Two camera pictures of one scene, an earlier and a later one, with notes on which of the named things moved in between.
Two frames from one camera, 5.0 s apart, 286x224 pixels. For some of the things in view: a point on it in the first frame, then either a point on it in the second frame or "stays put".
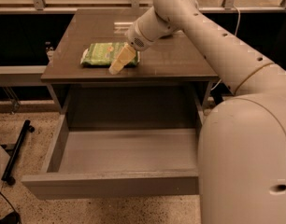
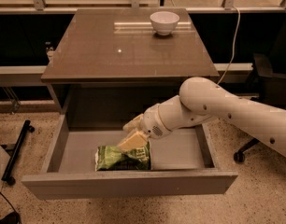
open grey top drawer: [86, 162] stays put
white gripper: [135, 38] -> [151, 121]
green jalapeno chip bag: [105, 54] -> [113, 158]
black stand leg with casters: [15, 149] stays put
